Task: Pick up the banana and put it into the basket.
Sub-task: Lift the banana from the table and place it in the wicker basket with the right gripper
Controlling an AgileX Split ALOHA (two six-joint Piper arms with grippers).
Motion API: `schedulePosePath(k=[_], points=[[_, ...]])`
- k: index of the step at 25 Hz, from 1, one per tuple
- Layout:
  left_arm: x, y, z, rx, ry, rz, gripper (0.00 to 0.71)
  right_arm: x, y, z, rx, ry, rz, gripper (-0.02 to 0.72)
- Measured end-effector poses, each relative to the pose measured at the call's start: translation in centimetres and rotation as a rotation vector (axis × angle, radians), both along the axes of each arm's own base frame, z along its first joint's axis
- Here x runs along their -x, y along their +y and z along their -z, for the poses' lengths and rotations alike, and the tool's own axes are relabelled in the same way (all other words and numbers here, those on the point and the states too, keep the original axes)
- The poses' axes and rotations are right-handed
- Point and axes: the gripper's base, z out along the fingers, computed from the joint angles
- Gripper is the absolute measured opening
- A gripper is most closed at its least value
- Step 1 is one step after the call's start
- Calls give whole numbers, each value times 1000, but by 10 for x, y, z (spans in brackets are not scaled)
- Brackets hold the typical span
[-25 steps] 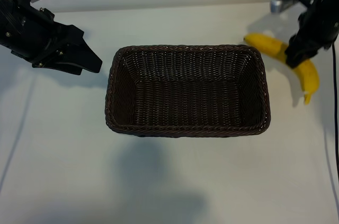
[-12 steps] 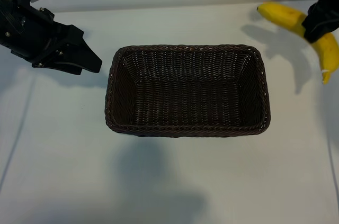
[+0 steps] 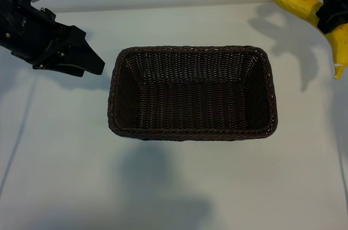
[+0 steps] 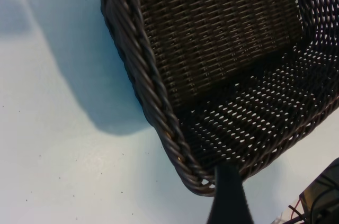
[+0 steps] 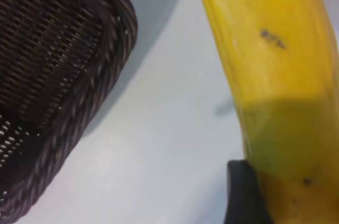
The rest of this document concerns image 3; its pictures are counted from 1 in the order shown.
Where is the yellow banana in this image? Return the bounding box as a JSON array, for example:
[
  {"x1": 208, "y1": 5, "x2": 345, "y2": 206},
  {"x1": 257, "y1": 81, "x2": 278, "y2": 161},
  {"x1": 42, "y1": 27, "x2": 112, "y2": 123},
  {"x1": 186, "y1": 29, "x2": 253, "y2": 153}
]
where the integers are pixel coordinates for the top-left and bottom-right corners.
[{"x1": 268, "y1": 0, "x2": 348, "y2": 80}]

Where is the dark brown wicker basket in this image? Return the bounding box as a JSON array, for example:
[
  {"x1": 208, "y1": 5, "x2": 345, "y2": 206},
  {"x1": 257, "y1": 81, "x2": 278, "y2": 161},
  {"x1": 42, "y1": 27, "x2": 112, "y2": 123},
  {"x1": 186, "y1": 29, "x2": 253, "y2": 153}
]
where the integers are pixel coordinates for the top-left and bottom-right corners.
[{"x1": 107, "y1": 45, "x2": 279, "y2": 141}]

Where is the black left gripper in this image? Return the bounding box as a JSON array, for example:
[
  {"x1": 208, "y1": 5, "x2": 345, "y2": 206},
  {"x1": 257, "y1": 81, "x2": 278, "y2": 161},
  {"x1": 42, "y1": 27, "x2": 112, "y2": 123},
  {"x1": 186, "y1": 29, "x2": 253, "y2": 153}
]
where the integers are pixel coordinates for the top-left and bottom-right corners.
[{"x1": 0, "y1": 0, "x2": 105, "y2": 78}]

